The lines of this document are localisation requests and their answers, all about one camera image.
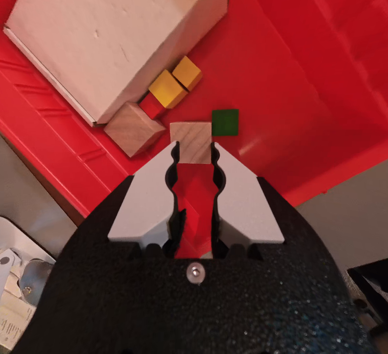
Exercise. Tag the yellow wooden cube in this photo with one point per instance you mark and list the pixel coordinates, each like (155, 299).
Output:
(188, 71)
(166, 87)

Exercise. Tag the white cardboard box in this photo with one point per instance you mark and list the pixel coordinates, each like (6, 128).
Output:
(106, 33)

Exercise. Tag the plain wooden cube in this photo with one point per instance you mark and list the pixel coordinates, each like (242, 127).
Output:
(191, 142)
(130, 127)

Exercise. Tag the green wooden cube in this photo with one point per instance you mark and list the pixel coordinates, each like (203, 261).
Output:
(225, 122)

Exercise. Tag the red plastic bin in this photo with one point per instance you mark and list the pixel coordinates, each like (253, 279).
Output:
(288, 57)

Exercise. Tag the black object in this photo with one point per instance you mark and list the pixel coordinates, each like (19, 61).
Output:
(372, 278)

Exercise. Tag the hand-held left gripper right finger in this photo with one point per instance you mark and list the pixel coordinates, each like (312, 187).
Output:
(245, 208)

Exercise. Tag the red wooden cube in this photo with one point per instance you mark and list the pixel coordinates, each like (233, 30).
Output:
(151, 105)

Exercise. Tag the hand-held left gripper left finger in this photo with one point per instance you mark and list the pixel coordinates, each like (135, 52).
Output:
(142, 208)

